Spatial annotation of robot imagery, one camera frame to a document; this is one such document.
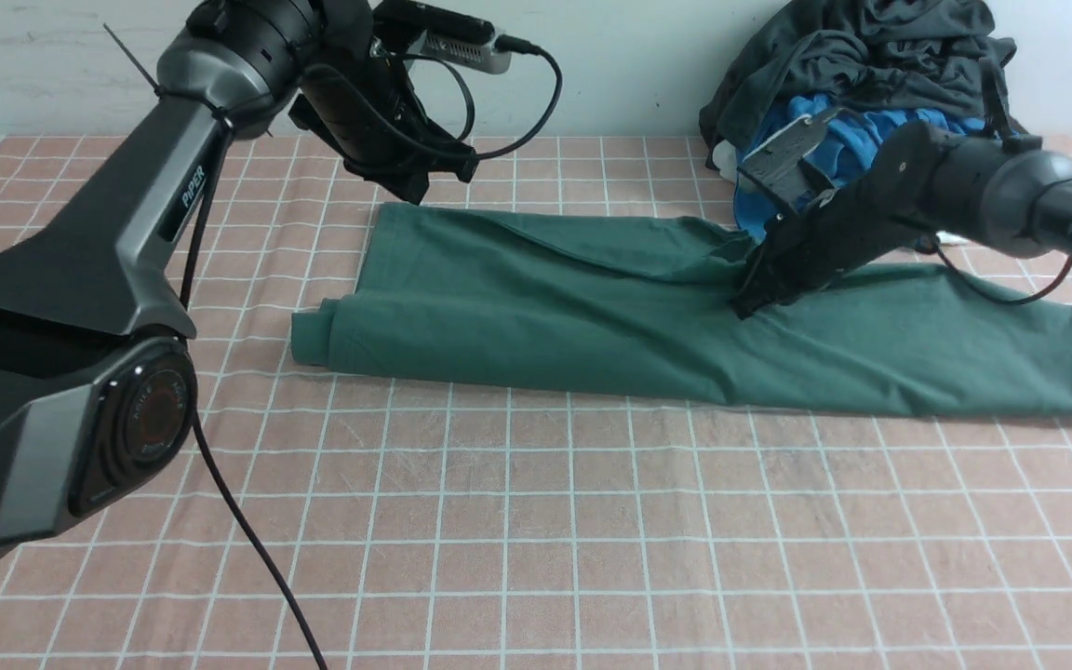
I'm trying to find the green long-sleeve top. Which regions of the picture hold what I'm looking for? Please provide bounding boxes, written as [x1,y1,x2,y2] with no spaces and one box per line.
[291,203,1072,417]

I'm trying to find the pink grid tablecloth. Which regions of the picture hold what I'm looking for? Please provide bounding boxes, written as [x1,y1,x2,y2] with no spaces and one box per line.
[0,137,1072,669]

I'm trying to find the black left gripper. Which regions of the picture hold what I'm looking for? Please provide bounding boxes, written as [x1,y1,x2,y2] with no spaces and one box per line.
[289,1,479,205]

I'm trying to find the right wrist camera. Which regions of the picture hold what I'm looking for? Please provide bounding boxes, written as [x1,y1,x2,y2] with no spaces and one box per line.
[736,107,843,221]

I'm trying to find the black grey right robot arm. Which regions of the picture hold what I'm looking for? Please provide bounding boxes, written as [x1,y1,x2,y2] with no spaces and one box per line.
[732,117,1072,318]

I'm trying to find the dark grey crumpled garment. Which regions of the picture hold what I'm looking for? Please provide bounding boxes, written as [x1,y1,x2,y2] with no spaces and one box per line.
[699,1,1017,153]

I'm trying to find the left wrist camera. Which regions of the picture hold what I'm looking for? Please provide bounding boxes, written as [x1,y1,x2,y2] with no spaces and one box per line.
[371,1,511,75]

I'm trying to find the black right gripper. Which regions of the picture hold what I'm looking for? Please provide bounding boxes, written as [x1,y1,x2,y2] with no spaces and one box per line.
[731,120,942,321]

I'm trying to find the blue crumpled garment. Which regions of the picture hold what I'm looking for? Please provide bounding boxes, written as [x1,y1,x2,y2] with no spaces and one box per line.
[733,93,985,241]

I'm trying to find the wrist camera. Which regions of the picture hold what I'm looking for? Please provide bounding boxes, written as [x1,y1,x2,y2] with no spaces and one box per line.
[736,107,843,221]
[371,1,511,75]

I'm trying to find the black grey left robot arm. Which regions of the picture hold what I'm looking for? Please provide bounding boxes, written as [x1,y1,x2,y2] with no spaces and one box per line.
[0,1,477,560]

